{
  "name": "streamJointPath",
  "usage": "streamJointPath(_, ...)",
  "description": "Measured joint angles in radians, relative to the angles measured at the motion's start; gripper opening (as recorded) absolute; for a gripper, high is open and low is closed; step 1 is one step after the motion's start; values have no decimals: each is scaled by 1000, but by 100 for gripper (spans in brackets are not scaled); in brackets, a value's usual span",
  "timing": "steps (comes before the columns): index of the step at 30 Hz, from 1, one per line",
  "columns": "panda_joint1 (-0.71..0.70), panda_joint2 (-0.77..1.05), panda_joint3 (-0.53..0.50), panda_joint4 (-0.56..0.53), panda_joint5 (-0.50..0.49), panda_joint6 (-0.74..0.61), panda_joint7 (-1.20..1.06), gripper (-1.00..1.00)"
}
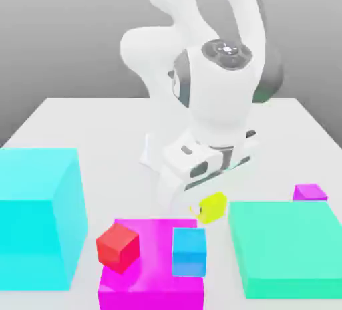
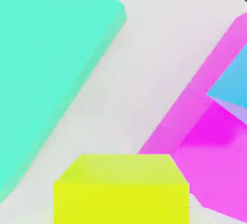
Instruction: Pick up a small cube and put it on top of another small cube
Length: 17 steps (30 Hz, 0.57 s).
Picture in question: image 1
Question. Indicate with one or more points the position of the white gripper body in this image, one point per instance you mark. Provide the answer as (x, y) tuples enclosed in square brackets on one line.
[(171, 189)]

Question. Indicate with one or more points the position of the small yellow cube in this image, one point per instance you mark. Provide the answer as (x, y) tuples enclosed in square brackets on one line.
[(212, 208)]

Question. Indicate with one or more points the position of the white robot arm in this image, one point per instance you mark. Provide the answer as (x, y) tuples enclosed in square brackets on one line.
[(221, 93)]

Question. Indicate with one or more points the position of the small blue cube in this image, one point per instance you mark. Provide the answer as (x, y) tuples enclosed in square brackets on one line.
[(189, 252)]

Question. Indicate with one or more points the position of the small red cube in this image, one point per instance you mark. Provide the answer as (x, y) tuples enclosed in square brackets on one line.
[(117, 248)]

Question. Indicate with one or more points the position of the small purple cube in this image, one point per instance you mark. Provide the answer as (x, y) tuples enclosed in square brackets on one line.
[(310, 193)]

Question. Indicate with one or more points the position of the large magenta box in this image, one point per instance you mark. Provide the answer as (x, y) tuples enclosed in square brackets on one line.
[(155, 288)]

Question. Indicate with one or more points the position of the large mint green box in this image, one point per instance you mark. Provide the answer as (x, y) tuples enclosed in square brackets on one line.
[(288, 245)]

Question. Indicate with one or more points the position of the large cyan box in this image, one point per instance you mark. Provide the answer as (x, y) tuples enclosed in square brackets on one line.
[(34, 219)]

